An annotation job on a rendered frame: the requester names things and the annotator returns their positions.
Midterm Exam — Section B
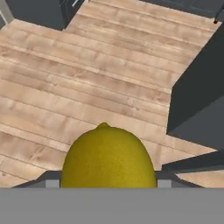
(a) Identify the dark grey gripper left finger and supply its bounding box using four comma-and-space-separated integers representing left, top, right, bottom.
12, 170, 63, 189

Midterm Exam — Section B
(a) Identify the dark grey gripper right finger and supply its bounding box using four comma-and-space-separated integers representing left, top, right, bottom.
154, 171, 204, 189

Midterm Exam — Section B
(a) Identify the yellow lemon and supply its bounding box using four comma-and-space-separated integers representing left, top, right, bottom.
59, 122, 158, 189

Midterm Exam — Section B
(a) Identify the dark grey kitchen island cabinet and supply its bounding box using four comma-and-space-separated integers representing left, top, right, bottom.
161, 21, 224, 173

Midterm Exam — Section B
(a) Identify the dark grey cabinet run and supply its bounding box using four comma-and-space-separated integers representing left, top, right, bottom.
139, 0, 224, 25
0, 0, 86, 32

